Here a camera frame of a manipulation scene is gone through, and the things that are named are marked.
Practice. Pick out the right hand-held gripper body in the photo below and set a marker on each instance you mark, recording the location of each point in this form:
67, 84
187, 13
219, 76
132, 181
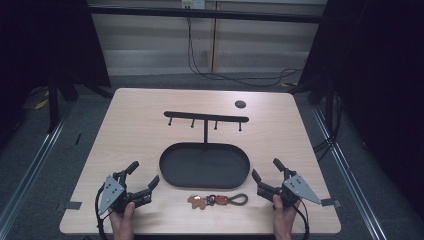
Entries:
289, 190

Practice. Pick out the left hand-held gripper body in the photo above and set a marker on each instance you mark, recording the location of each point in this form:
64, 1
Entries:
113, 193

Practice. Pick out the black key rack with tray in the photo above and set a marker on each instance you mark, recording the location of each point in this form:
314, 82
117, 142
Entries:
204, 156

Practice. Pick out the person's left hand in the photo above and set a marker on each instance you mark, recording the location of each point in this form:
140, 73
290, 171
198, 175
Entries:
122, 222

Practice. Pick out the person's right hand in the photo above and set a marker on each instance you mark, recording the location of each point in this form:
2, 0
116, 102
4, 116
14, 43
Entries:
284, 221

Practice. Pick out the grey tape strip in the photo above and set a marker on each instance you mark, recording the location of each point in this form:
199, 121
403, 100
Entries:
72, 205
330, 202

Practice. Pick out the black round table grommet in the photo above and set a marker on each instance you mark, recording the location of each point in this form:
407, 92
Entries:
240, 104

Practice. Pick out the black metal stand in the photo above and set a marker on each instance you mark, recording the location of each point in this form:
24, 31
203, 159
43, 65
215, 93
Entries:
53, 106
330, 106

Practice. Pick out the yellow floor tape piece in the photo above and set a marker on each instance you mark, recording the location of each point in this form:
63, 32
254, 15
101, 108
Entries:
41, 104

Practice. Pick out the black curtain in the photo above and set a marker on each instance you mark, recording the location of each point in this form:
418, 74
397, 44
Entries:
376, 83
50, 43

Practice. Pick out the metal floor rail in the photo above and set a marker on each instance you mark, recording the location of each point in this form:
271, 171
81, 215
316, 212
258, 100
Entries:
350, 173
30, 170

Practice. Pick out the white wall socket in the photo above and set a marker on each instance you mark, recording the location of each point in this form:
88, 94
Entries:
193, 4

